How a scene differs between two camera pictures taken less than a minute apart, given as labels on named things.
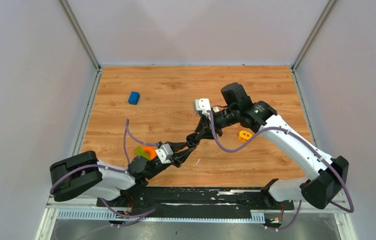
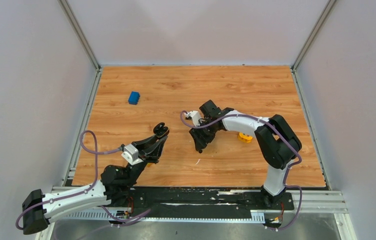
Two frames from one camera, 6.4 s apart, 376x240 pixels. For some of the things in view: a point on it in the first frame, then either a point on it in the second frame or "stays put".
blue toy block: x=134 y=98 stays put
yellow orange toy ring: x=244 y=135 stays put
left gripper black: x=178 y=158 to x=149 y=149
